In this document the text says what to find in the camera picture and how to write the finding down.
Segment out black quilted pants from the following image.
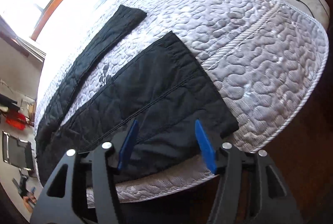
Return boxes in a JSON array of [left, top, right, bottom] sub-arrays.
[[35, 5, 239, 183]]

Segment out black metal frame chair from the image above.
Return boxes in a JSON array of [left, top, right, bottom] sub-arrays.
[[2, 131, 34, 171]]

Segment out red bag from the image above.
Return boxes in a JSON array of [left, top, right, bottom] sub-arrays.
[[6, 110, 26, 130]]

